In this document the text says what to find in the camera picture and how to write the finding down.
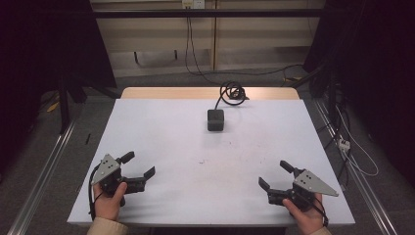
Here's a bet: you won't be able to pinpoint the person's right hand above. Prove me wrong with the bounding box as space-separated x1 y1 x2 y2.
282 193 325 235

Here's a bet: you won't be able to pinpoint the black horizontal metal bar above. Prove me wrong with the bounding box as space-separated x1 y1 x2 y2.
91 8 327 19

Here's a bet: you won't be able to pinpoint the black metal stand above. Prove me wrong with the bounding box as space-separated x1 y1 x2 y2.
57 70 88 135

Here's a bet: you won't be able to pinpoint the black power adapter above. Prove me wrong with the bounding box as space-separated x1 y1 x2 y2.
207 109 225 132

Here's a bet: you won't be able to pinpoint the white wall socket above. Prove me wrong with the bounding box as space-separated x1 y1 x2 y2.
181 0 206 10

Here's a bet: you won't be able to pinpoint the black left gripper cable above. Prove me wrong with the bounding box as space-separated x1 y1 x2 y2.
87 164 106 221

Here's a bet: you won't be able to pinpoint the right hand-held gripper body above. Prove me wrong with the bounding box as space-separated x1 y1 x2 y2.
266 167 340 212

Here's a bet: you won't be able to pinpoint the black hanging wall cables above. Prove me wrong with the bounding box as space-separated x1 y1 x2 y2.
184 17 216 86

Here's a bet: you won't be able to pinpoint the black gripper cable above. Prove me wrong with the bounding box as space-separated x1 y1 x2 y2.
312 194 330 228
87 164 106 221

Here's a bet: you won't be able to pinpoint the black adapter cable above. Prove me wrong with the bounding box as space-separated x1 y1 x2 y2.
213 80 250 111

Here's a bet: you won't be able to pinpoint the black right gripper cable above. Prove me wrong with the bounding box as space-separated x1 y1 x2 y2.
312 194 330 228

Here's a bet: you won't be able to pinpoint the black curtain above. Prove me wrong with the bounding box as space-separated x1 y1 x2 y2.
0 0 117 177
302 0 415 179

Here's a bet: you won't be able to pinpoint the white floor cable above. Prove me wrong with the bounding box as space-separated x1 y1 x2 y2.
335 105 380 178

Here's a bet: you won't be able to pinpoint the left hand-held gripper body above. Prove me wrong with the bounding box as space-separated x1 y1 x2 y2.
90 153 147 208

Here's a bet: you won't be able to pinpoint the aluminium floor rail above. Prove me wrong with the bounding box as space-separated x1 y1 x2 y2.
312 97 399 235
7 118 79 235

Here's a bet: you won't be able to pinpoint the yellow floor tape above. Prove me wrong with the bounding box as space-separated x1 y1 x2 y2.
46 94 62 114

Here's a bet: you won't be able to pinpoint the white power strip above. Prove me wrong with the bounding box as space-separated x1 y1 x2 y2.
338 137 351 153

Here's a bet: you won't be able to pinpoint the person's left hand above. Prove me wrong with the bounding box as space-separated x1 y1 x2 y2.
92 181 128 222

